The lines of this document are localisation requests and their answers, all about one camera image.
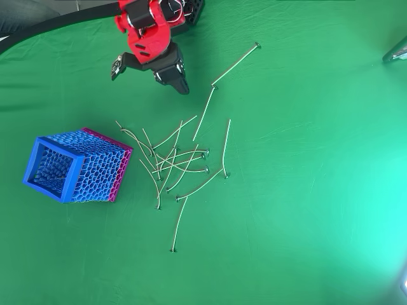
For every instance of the dark grey fabric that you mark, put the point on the dark grey fabric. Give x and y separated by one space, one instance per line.
25 12

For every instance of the camera board on black bracket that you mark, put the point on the camera board on black bracket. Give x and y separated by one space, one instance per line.
130 62

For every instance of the blue and magenta mesh basket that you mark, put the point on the blue and magenta mesh basket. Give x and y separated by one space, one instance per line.
95 165

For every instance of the candle wick with metal base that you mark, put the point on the candle wick with metal base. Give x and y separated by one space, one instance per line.
165 181
226 139
156 187
178 224
187 160
203 185
186 163
194 171
205 112
190 152
178 130
178 133
135 138
147 139

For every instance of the long pin at top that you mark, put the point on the long pin at top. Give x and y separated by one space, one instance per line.
235 65

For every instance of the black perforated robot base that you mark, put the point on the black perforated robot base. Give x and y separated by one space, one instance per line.
195 11

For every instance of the green cloth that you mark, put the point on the green cloth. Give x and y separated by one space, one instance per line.
286 190

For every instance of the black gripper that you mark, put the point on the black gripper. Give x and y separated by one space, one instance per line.
168 68

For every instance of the black backdrop rim band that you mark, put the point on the black backdrop rim band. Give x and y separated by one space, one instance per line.
63 19

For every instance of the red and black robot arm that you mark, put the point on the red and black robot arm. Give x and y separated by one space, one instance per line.
149 41

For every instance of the shiny metal object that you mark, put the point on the shiny metal object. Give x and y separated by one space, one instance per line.
397 52

